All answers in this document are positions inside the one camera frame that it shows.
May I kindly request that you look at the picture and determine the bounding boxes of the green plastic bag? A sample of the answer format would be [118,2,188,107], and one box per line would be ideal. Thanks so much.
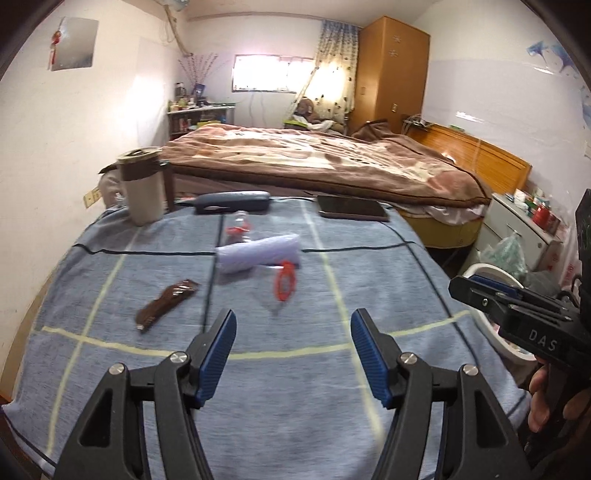
[480,233,529,278]

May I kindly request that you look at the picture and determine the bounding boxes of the silver foil wall sheet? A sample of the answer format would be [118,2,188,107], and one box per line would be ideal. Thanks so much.
[51,17,100,72]

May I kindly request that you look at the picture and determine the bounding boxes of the barred window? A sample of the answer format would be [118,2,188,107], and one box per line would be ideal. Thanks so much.
[233,54,315,93]

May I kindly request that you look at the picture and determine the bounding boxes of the blue dolphin wall sticker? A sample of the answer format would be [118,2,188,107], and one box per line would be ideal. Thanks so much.
[526,39,587,77]

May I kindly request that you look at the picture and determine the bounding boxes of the person's right hand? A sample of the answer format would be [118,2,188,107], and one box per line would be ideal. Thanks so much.
[527,366,553,433]

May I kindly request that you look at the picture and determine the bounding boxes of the brown snack wrapper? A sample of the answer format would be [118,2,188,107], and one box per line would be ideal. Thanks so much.
[135,278,200,332]

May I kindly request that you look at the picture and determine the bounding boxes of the wooden wardrobe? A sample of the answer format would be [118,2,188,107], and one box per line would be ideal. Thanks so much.
[346,16,432,134]

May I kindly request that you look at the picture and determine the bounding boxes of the cluttered shelf desk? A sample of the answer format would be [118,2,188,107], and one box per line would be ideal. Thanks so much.
[167,102,236,139]

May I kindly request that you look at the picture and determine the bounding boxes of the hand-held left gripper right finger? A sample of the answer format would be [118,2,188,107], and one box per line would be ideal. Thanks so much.
[350,308,532,480]

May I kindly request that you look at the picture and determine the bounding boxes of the dotted curtain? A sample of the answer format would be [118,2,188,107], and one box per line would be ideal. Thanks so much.
[284,21,361,127]

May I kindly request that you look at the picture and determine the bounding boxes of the wrapped wall pipe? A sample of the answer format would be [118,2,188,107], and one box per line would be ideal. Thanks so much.
[168,9,192,56]

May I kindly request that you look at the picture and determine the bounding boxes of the dark blue oblong case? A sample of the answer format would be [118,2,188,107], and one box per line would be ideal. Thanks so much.
[178,190,271,215]

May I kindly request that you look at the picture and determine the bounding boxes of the brown patterned bed blanket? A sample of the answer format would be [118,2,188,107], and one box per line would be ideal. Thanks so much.
[163,120,492,206]

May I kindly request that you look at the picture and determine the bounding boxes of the white nightstand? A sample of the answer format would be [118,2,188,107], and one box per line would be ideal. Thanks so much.
[473,193,564,273]

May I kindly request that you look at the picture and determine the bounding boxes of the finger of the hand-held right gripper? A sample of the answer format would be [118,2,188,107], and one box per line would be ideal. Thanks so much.
[470,273,578,306]
[449,276,514,325]

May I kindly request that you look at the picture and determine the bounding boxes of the white brown thermos mug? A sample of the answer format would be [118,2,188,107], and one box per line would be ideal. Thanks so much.
[116,146,172,227]

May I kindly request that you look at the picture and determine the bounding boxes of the clear bottle red cap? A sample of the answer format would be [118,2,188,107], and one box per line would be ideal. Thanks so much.
[225,211,254,245]

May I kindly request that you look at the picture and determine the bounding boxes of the blue plaid blanket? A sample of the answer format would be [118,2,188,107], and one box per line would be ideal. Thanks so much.
[2,196,532,480]

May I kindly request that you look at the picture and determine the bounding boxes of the wooden headboard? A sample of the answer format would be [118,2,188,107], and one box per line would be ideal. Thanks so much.
[409,122,532,195]

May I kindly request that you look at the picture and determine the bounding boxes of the lavender rolled cloth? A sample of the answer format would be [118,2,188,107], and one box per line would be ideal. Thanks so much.
[215,233,301,275]

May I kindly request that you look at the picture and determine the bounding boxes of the bed with yellow base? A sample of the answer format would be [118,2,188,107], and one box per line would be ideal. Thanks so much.
[166,175,490,250]

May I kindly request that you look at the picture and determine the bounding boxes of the black smartphone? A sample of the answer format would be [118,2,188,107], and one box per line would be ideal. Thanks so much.
[316,195,391,222]

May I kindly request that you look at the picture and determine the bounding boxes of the brown teddy bear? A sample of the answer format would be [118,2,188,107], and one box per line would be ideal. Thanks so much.
[293,98,345,132]

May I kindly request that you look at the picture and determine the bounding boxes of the pile of small boxes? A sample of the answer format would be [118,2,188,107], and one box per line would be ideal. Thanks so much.
[505,187,561,232]

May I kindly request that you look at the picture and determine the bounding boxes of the purple branch bouquet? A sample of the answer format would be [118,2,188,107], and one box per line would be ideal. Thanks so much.
[178,53,220,100]

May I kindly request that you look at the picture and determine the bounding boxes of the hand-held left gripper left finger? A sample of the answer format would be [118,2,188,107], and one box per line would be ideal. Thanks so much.
[54,308,238,480]

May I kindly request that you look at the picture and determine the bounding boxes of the white box red print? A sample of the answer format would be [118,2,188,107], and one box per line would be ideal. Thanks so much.
[538,240,583,296]

